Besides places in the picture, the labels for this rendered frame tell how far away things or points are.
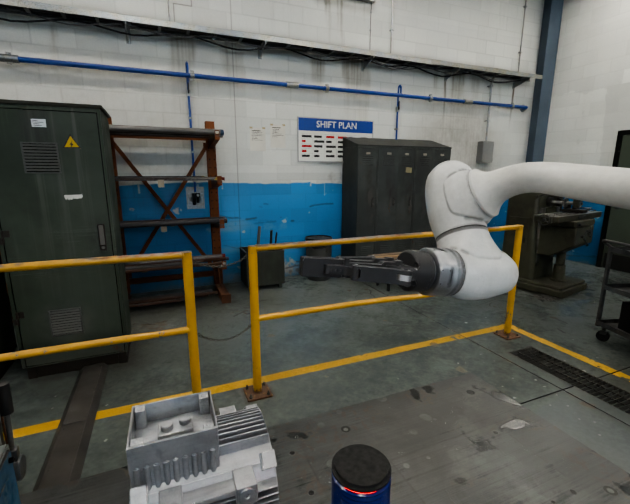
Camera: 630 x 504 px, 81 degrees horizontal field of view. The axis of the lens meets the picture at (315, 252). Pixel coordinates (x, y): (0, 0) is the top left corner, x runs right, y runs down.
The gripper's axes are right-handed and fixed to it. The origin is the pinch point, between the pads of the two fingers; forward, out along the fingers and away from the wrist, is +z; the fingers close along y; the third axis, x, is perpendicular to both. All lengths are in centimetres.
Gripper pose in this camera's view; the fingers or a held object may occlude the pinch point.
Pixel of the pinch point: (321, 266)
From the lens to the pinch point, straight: 59.2
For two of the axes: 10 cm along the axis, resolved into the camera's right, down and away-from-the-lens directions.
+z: -9.2, -0.5, -3.9
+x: -1.3, 9.8, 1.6
